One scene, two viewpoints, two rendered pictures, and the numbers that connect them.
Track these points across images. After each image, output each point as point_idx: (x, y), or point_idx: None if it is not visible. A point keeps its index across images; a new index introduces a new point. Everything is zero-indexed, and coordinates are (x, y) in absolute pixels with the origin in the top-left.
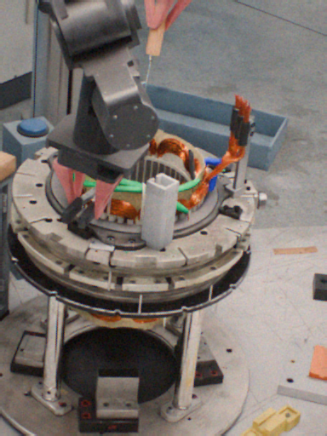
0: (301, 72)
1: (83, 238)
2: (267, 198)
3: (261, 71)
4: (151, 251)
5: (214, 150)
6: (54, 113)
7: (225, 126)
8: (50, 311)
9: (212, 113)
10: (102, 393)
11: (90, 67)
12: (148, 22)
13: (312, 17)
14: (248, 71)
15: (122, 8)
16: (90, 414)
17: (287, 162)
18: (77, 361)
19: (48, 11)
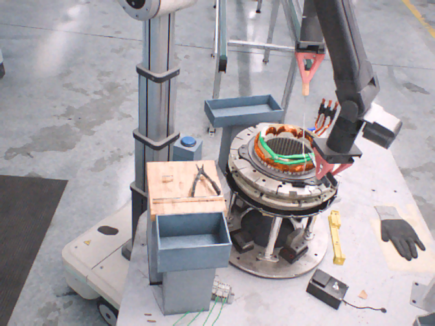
0: (91, 55)
1: (301, 187)
2: (127, 117)
3: (74, 59)
4: (328, 180)
5: (258, 119)
6: (163, 127)
7: (244, 107)
8: (278, 222)
9: (238, 103)
10: (292, 244)
11: (368, 118)
12: (304, 81)
13: (74, 26)
14: (69, 61)
15: (380, 86)
16: (292, 254)
17: (121, 98)
18: (250, 233)
19: (161, 81)
